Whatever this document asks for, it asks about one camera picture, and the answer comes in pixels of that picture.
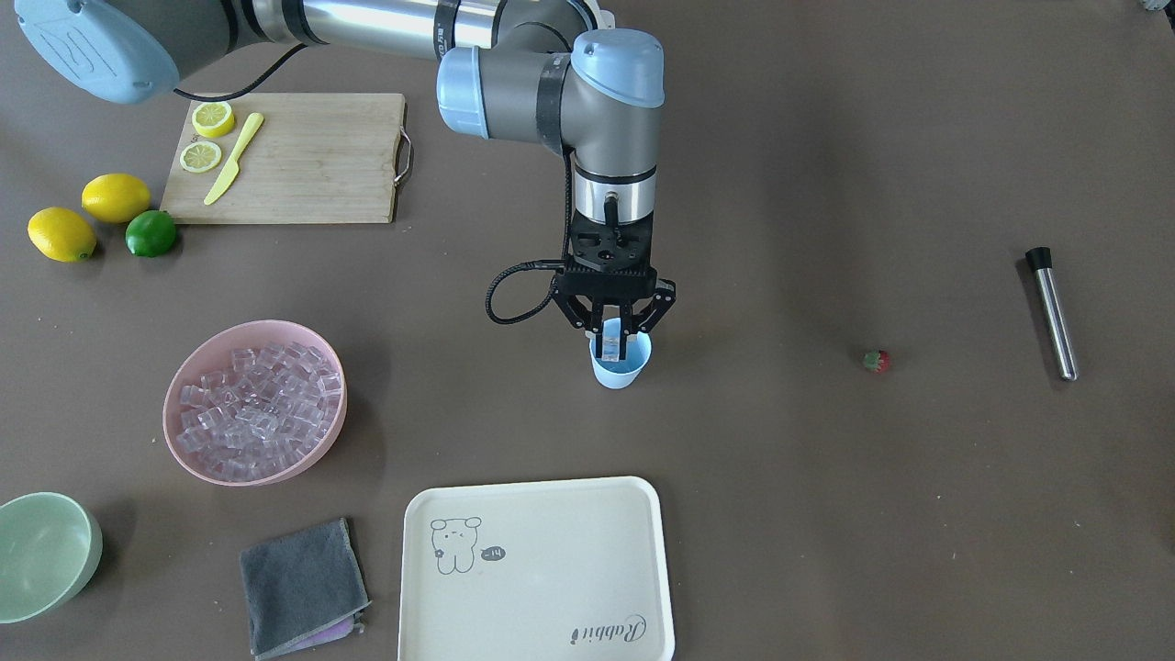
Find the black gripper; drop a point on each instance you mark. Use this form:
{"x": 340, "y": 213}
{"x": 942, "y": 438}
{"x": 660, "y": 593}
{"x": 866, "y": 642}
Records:
{"x": 566, "y": 309}

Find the clear ice cube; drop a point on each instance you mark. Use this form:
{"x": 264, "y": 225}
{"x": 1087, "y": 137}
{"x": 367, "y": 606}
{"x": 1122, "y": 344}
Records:
{"x": 611, "y": 347}

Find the light blue plastic cup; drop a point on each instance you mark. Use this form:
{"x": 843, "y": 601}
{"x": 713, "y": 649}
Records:
{"x": 621, "y": 375}

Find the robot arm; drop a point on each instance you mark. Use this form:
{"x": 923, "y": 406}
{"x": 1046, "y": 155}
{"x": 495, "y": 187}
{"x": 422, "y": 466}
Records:
{"x": 556, "y": 73}

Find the pink bowl of ice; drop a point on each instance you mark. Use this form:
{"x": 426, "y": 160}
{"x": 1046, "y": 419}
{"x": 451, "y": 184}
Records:
{"x": 255, "y": 404}

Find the cream rabbit tray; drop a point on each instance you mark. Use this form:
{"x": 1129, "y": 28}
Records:
{"x": 550, "y": 570}

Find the red strawberry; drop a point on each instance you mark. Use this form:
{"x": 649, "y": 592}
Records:
{"x": 877, "y": 361}

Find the wooden cutting board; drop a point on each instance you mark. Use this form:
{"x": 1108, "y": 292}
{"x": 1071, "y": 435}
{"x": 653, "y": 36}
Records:
{"x": 317, "y": 158}

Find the grey folded cloth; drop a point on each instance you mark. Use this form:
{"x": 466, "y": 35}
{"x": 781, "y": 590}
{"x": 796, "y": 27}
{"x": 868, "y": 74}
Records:
{"x": 302, "y": 589}

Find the yellow plastic knife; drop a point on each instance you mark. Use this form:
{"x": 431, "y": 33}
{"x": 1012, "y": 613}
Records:
{"x": 231, "y": 167}

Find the steel muddler black tip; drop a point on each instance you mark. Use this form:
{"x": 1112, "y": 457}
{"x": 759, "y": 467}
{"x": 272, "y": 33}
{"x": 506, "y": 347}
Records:
{"x": 1040, "y": 261}

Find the lemon slice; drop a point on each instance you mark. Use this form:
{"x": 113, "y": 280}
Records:
{"x": 200, "y": 157}
{"x": 213, "y": 119}

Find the green lime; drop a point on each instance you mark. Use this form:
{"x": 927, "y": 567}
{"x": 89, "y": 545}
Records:
{"x": 151, "y": 234}

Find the yellow lemon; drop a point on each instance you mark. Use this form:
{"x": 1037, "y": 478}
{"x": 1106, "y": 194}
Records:
{"x": 116, "y": 197}
{"x": 62, "y": 235}

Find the mint green bowl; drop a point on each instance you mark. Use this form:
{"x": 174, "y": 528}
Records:
{"x": 50, "y": 549}

